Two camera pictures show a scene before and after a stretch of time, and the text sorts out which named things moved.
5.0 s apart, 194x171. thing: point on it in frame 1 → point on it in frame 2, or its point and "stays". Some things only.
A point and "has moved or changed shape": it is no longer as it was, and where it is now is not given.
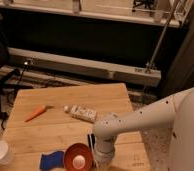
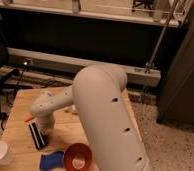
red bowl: (78, 157) stays
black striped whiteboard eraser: (91, 138) has moved or changed shape
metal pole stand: (151, 63) stays
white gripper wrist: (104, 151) → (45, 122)
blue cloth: (51, 160) stays
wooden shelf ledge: (166, 13) stays
